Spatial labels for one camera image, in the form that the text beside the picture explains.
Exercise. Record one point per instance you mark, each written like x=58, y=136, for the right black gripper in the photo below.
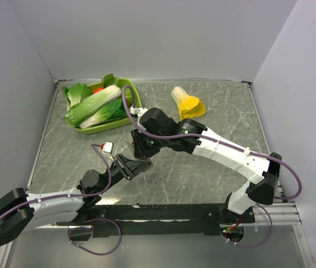
x=142, y=151

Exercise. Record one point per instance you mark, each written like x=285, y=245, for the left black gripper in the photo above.
x=130, y=168

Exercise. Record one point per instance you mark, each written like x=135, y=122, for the white remote control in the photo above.
x=131, y=146

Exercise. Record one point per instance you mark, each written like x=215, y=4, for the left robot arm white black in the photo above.
x=21, y=211

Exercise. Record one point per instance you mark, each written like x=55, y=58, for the yellow cabbage toy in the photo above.
x=189, y=106

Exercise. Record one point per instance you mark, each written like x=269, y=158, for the round green cabbage toy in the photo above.
x=128, y=96

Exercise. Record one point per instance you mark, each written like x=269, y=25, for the bok choy toy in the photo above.
x=102, y=115

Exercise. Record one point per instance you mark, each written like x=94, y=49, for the green plastic tray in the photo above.
x=120, y=116

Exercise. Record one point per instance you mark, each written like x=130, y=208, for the large napa cabbage toy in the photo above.
x=89, y=106

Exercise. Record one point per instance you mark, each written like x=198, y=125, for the green leaf lettuce toy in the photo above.
x=76, y=94

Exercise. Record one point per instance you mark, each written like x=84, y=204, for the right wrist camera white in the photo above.
x=137, y=112

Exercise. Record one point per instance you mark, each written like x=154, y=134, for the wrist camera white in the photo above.
x=107, y=148
x=137, y=112

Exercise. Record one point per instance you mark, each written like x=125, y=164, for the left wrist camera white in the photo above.
x=107, y=148

